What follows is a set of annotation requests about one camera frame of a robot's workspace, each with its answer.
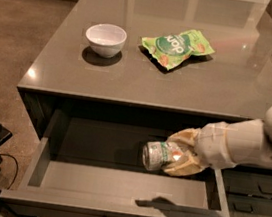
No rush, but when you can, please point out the black cable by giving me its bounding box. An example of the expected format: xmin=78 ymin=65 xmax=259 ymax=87
xmin=0 ymin=152 xmax=21 ymax=192

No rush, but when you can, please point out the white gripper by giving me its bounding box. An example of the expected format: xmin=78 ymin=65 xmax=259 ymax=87
xmin=163 ymin=122 xmax=236 ymax=177

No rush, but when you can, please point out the dark closed middle drawer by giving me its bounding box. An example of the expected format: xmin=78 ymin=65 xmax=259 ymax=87
xmin=222 ymin=166 xmax=272 ymax=200

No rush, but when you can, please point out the grey counter cabinet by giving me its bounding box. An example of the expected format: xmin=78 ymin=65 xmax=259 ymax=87
xmin=18 ymin=0 xmax=272 ymax=133

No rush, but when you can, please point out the open grey top drawer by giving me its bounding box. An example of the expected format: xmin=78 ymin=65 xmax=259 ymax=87
xmin=1 ymin=110 xmax=230 ymax=217

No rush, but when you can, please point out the dark closed drawer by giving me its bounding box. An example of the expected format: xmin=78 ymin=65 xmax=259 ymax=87
xmin=227 ymin=195 xmax=272 ymax=216
xmin=222 ymin=166 xmax=272 ymax=200

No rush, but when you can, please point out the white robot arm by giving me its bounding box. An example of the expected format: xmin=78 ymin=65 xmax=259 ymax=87
xmin=163 ymin=106 xmax=272 ymax=177

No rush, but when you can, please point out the white ceramic bowl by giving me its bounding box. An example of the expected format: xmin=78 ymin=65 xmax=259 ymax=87
xmin=85 ymin=23 xmax=127 ymax=58

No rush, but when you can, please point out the green snack bag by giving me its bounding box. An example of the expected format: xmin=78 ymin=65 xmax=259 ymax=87
xmin=141 ymin=29 xmax=215 ymax=71

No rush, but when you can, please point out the silver green 7up can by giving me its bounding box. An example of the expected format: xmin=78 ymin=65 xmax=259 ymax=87
xmin=142 ymin=141 xmax=184 ymax=171

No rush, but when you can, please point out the dark closed lower drawer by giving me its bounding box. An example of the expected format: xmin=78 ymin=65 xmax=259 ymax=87
xmin=227 ymin=195 xmax=272 ymax=216

